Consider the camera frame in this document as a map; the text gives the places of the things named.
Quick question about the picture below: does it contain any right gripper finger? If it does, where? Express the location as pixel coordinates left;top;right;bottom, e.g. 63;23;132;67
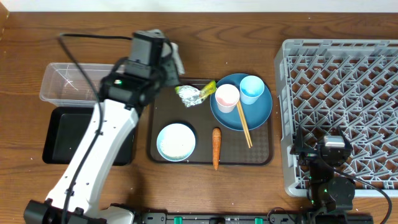
290;126;308;155
337;126;353;149

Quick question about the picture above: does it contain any foil snack wrapper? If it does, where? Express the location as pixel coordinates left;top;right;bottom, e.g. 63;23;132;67
175;80;216;108

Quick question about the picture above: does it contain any light blue bowl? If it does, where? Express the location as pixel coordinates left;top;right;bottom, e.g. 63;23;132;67
156;123;196;162

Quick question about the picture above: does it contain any orange carrot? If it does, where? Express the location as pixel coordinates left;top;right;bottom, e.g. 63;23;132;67
212;128;221;170

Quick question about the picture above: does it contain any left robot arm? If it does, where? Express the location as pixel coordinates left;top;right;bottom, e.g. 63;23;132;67
24;29;185;223

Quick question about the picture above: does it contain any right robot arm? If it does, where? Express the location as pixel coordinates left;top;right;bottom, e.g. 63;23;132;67
290;127;355;223

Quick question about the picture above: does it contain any grey dishwasher rack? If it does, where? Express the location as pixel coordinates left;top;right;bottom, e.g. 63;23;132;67
274;39;397;197

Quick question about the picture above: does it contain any black waste tray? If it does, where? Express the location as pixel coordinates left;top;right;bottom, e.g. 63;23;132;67
42;106;137;166

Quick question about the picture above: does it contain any dark blue plate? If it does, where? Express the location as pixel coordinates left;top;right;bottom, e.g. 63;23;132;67
210;73;272;131

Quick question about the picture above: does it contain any pink white cup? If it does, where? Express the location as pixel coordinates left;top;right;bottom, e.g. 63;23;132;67
215;84;240;113

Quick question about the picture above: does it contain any wooden chopstick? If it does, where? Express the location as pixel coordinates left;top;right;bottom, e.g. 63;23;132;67
238;100;253;147
236;101;251;149

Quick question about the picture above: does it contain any light blue cup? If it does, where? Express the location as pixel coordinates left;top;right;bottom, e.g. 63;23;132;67
239;75;265;105

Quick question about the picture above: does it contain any clear plastic bin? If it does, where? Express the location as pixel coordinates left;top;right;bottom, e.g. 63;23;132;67
39;63;114;108

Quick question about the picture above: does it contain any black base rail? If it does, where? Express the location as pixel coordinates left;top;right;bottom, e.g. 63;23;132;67
133;213;374;224

